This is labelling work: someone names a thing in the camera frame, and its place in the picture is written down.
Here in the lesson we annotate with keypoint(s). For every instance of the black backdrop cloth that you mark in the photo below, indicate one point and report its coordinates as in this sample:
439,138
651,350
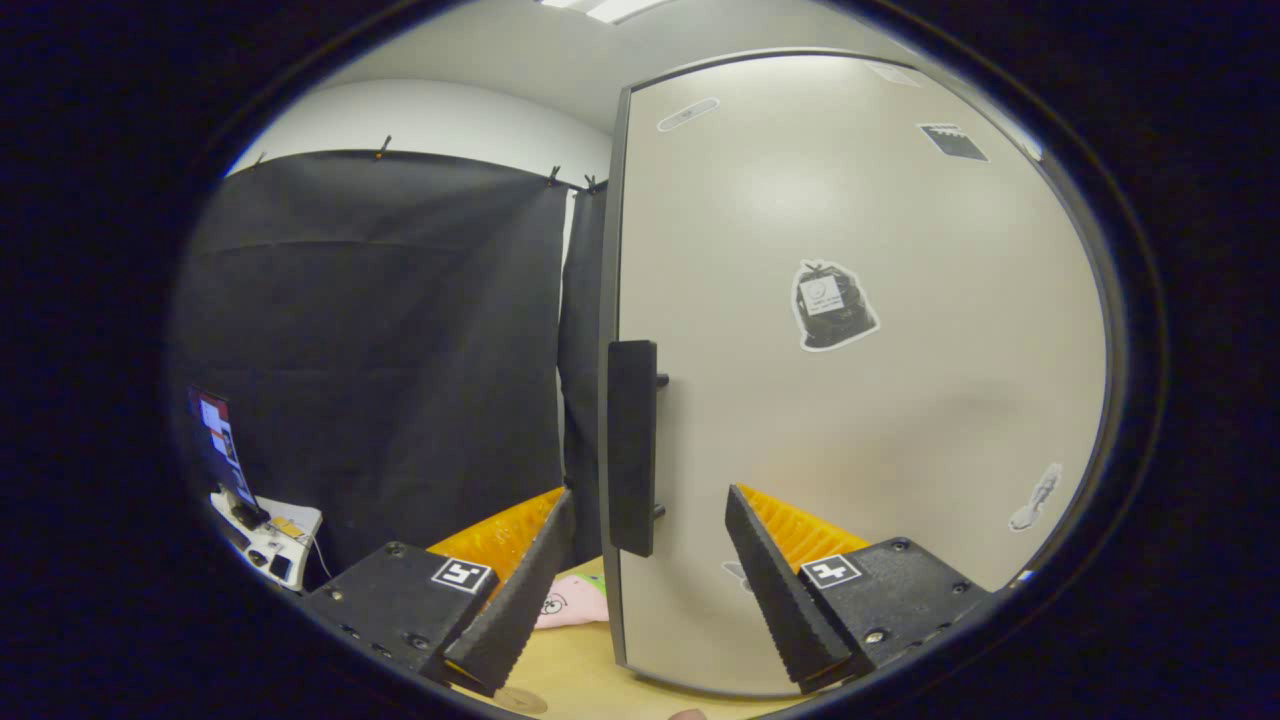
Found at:
400,350

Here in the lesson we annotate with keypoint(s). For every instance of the light grey cabinet door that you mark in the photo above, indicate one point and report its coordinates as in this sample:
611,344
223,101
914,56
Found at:
850,450

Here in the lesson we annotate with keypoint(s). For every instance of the round brown coaster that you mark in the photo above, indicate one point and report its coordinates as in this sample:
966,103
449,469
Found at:
520,701

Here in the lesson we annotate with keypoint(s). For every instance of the computer monitor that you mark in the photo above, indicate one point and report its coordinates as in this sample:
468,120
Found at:
215,440

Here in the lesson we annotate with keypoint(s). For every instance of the dark grey cabinet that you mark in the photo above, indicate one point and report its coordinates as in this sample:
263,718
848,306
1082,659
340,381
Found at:
607,300

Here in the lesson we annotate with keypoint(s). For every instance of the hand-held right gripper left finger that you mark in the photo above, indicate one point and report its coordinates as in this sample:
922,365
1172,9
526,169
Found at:
520,600

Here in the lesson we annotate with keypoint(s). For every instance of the pink plush toy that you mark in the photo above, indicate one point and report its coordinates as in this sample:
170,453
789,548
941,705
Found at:
575,600

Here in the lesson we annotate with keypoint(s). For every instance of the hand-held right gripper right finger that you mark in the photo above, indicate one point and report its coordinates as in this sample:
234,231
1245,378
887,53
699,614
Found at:
785,600

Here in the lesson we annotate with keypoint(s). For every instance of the large ceiling light panel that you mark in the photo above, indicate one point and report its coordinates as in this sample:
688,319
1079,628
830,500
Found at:
610,8

